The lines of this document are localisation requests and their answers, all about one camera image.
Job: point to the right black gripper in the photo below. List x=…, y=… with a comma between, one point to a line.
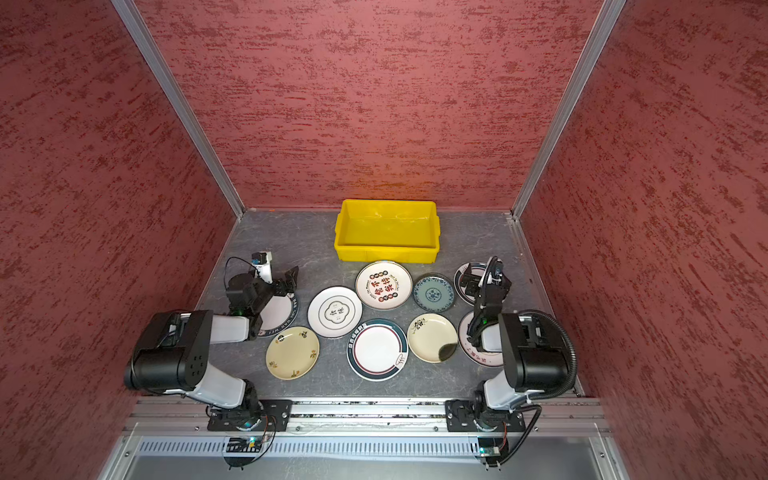
x=480, y=285

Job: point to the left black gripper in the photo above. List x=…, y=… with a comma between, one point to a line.
x=282, y=285

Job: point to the white plate green red rim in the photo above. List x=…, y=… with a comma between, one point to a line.
x=462, y=275

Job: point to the white plate green lettered rim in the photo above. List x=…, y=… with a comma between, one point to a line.
x=279, y=313

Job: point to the cream plate small flowers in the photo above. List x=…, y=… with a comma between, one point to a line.
x=292, y=353

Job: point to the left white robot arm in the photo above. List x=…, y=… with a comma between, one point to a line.
x=171, y=356

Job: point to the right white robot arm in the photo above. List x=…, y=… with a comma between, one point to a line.
x=538, y=357

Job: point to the yellow plastic bin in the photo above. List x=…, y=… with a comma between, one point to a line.
x=396, y=230

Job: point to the small teal patterned plate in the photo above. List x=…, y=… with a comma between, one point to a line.
x=434, y=293

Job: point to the white plate quatrefoil outline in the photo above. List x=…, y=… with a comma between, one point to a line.
x=335, y=312

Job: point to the cream plate dark brush mark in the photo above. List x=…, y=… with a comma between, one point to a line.
x=432, y=338

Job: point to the white plate orange sunburst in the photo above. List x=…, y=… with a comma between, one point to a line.
x=485, y=359

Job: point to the white plate red characters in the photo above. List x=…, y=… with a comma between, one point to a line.
x=383, y=285

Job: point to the large white plate green rim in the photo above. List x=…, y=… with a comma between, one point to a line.
x=377, y=350

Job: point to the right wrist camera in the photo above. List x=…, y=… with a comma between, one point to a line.
x=495, y=275

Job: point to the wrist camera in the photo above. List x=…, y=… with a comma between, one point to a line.
x=495, y=275
x=261, y=262

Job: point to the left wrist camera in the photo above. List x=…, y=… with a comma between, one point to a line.
x=261, y=262

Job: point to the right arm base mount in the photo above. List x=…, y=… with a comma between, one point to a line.
x=474, y=416

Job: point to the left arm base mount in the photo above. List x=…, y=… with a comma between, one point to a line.
x=270, y=415

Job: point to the left aluminium corner post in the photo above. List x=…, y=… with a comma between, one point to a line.
x=138, y=30

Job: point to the aluminium corner post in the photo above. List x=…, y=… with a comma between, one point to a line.
x=138, y=30
x=600, y=32

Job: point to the aluminium mounting rail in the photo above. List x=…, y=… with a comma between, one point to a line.
x=358, y=428

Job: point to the right aluminium corner post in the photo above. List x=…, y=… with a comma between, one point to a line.
x=600, y=32

